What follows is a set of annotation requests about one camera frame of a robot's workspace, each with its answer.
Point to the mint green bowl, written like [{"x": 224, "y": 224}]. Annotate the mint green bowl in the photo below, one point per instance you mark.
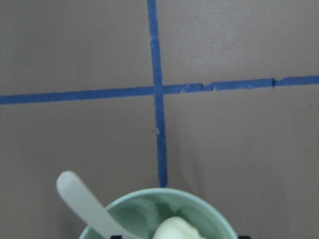
[{"x": 141, "y": 212}]

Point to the white ceramic spoon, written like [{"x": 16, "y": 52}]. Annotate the white ceramic spoon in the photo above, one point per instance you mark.
[{"x": 78, "y": 197}]

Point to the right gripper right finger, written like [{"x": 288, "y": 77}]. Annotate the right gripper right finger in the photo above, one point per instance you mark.
[{"x": 244, "y": 237}]

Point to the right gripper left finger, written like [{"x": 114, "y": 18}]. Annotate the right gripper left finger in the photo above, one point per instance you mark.
[{"x": 116, "y": 237}]

